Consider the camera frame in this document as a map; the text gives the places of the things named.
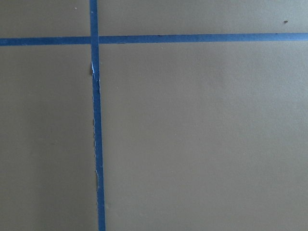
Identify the blue tape line lengthwise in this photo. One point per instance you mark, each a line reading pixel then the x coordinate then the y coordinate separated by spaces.
pixel 97 117

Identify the blue tape line crosswise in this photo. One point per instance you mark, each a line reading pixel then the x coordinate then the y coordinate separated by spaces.
pixel 131 39

